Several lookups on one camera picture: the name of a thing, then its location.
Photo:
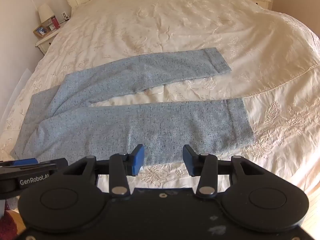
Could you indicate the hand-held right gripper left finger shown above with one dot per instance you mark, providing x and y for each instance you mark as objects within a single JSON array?
[{"x": 137, "y": 160}]

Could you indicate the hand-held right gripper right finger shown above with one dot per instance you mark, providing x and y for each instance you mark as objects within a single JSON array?
[{"x": 188, "y": 161}]

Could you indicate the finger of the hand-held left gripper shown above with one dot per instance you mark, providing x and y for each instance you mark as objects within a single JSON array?
[{"x": 25, "y": 162}]

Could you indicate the grey speckled pants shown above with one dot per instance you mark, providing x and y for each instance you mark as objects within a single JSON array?
[{"x": 105, "y": 127}]

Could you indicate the dark red cloth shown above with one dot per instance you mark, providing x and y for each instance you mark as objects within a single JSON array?
[{"x": 6, "y": 226}]

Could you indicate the white nightstand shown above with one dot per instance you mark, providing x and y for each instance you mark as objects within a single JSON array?
[
  {"x": 43, "y": 43},
  {"x": 260, "y": 0}
]

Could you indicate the red bottle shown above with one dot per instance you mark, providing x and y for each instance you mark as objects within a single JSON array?
[{"x": 54, "y": 22}]

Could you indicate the cream embroidered bedspread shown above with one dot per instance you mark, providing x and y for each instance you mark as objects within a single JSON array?
[{"x": 175, "y": 17}]

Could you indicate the white table lamp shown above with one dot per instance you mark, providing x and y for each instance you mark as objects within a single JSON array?
[{"x": 45, "y": 11}]

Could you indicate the wooden photo frame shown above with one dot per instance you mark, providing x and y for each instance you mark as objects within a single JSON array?
[{"x": 40, "y": 31}]

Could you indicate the white wall outlet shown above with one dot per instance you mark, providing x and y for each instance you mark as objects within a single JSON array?
[{"x": 65, "y": 15}]

